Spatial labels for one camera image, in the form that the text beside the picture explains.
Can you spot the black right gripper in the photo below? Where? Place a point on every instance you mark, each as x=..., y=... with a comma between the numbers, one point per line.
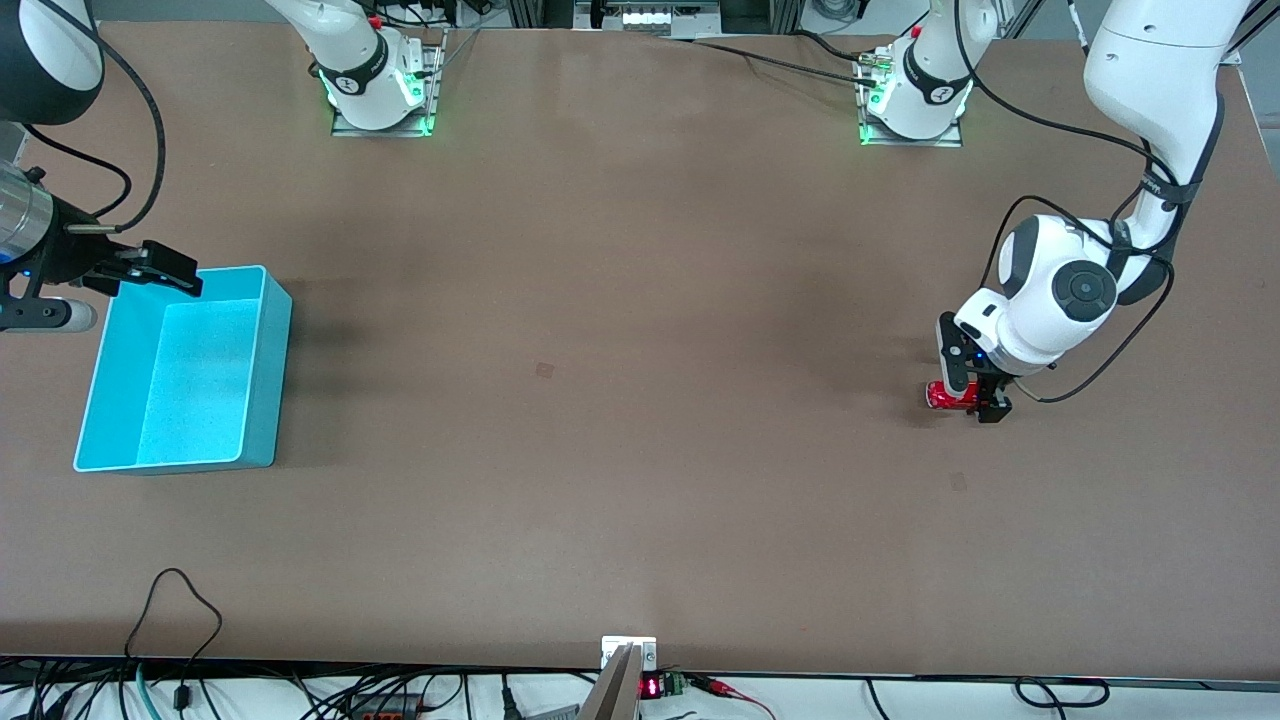
x=72, y=256

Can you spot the lit background equipment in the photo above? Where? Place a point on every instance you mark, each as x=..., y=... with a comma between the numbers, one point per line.
x=660, y=15

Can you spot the white mounting bracket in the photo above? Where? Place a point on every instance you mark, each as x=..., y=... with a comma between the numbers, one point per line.
x=628, y=643

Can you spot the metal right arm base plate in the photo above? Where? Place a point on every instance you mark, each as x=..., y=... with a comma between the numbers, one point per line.
x=435, y=90

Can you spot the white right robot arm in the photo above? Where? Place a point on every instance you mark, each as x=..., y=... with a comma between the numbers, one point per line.
x=360, y=70

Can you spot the red digit display module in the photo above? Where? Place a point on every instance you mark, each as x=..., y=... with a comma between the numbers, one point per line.
x=652, y=687

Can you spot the orange black connector block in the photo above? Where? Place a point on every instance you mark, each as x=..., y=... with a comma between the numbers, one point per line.
x=385, y=708

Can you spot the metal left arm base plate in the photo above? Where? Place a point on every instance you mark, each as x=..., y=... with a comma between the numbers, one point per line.
x=950, y=138

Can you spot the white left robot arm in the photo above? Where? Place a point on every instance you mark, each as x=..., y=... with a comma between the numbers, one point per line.
x=1150, y=80

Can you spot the red beetle toy car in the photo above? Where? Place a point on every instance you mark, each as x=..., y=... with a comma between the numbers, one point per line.
x=945, y=395

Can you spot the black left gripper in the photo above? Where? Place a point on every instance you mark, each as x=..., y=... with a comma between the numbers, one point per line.
x=992, y=388

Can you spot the blue plastic box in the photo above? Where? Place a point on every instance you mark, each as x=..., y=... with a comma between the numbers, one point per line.
x=200, y=380

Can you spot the grey aluminium bar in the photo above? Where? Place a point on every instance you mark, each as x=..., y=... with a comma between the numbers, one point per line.
x=615, y=695

